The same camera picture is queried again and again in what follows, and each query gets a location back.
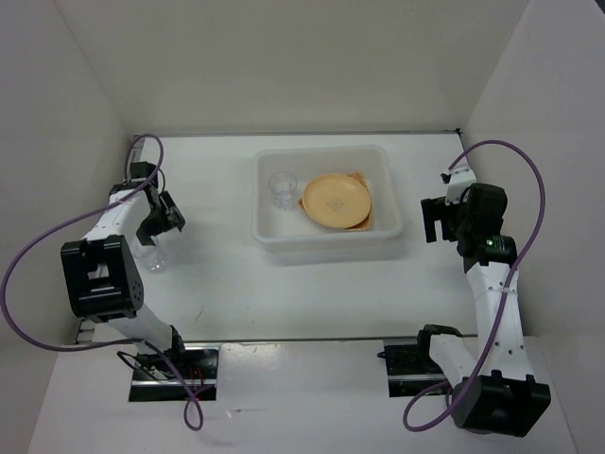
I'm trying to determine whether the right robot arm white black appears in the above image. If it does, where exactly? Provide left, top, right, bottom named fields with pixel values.
left=414, top=183, right=551, bottom=437

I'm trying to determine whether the woven bamboo fan-shaped tray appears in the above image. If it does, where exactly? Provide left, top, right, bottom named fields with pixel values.
left=296, top=168, right=375, bottom=233

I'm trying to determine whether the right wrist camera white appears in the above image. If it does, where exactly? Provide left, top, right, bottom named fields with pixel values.
left=441, top=163, right=476, bottom=206

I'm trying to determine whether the beige plate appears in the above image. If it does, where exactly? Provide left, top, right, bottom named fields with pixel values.
left=302, top=172, right=372, bottom=230

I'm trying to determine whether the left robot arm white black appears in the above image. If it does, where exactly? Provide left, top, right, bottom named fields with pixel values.
left=60, top=162, right=188, bottom=378

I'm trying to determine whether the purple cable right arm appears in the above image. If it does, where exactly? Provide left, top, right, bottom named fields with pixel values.
left=404, top=139, right=547, bottom=432

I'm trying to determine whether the translucent white plastic bin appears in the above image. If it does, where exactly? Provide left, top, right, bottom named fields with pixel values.
left=251, top=145, right=404, bottom=259

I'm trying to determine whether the clear plastic cup front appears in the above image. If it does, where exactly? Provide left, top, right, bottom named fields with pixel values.
left=130, top=236, right=166, bottom=272

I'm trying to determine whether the clear plastic cup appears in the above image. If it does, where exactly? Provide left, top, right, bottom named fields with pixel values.
left=130, top=236, right=166, bottom=272
left=268, top=171, right=298, bottom=210

